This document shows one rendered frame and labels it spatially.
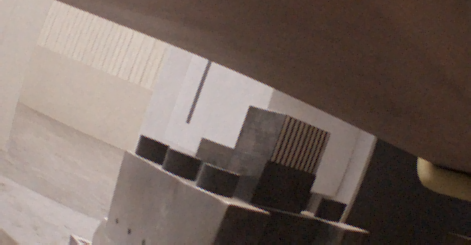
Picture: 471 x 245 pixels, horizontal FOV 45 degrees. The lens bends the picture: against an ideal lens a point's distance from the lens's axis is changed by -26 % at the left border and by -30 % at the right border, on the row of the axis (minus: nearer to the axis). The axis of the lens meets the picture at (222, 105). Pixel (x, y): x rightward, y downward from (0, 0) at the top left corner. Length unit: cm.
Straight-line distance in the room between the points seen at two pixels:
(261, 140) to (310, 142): 9
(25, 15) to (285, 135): 413
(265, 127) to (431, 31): 94
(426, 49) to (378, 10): 6
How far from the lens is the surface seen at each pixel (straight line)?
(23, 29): 525
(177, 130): 265
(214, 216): 113
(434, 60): 43
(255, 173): 129
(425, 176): 133
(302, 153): 131
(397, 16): 38
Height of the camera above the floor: 76
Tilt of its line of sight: 3 degrees up
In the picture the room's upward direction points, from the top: 20 degrees clockwise
